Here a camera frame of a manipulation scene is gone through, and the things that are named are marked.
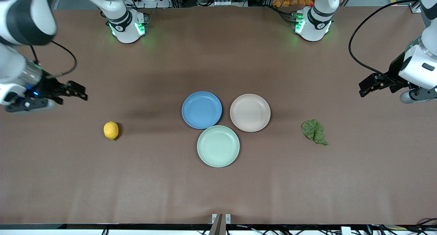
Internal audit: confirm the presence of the silver mounting bracket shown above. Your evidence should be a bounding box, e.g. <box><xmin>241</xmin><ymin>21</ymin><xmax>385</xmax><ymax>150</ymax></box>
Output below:
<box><xmin>212</xmin><ymin>214</ymin><xmax>231</xmax><ymax>225</ymax></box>

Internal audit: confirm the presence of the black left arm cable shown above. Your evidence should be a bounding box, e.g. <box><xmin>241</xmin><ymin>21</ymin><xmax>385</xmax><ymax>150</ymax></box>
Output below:
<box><xmin>349</xmin><ymin>0</ymin><xmax>420</xmax><ymax>79</ymax></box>

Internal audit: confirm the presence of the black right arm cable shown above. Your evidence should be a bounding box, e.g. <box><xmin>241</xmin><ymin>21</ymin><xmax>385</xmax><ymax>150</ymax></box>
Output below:
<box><xmin>30</xmin><ymin>41</ymin><xmax>77</xmax><ymax>79</ymax></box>

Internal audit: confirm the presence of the pale green plate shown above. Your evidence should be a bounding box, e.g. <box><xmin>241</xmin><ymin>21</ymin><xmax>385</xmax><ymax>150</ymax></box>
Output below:
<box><xmin>197</xmin><ymin>125</ymin><xmax>240</xmax><ymax>168</ymax></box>

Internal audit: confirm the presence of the blue plate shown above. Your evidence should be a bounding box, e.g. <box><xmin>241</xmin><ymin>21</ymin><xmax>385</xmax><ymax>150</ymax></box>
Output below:
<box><xmin>182</xmin><ymin>91</ymin><xmax>223</xmax><ymax>130</ymax></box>

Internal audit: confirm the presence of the yellow lemon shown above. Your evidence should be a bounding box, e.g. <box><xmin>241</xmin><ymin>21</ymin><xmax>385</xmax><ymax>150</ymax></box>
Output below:
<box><xmin>103</xmin><ymin>121</ymin><xmax>119</xmax><ymax>141</ymax></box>

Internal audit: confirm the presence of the green lettuce leaf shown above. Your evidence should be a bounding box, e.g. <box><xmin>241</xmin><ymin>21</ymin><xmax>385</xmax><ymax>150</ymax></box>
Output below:
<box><xmin>301</xmin><ymin>119</ymin><xmax>329</xmax><ymax>147</ymax></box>

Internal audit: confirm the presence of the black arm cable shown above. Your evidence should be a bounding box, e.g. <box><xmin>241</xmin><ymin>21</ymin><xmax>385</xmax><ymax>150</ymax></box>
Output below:
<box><xmin>30</xmin><ymin>41</ymin><xmax>77</xmax><ymax>79</ymax></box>
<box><xmin>349</xmin><ymin>0</ymin><xmax>420</xmax><ymax>79</ymax></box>

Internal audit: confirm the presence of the beige plate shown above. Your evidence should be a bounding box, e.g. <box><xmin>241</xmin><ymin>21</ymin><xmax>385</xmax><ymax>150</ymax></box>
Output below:
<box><xmin>230</xmin><ymin>94</ymin><xmax>271</xmax><ymax>132</ymax></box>

